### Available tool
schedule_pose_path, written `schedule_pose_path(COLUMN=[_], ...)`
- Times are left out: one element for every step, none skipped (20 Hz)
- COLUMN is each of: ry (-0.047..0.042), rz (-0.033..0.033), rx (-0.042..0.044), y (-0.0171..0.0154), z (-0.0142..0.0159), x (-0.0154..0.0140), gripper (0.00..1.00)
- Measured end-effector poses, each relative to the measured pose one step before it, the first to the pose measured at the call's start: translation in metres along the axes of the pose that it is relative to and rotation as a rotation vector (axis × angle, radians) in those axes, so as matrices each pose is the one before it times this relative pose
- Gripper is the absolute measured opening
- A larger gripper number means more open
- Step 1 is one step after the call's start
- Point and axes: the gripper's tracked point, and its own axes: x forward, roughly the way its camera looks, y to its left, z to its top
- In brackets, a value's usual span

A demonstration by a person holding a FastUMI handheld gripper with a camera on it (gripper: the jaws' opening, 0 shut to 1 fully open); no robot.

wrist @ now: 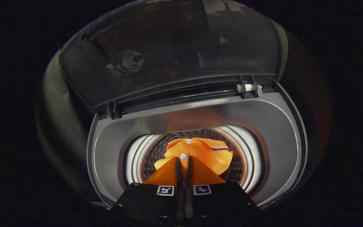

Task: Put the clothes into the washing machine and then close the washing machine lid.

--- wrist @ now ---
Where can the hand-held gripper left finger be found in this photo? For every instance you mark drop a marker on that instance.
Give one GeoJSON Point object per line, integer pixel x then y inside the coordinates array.
{"type": "Point", "coordinates": [150, 201]}

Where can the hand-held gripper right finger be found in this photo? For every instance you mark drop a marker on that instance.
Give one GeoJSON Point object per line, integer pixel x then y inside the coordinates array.
{"type": "Point", "coordinates": [219, 201]}

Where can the yellow polo shirt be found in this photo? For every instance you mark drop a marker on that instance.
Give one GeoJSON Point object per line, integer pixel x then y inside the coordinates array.
{"type": "Point", "coordinates": [206, 151]}

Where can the grey washing machine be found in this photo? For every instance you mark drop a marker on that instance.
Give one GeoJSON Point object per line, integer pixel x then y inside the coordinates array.
{"type": "Point", "coordinates": [263, 126]}

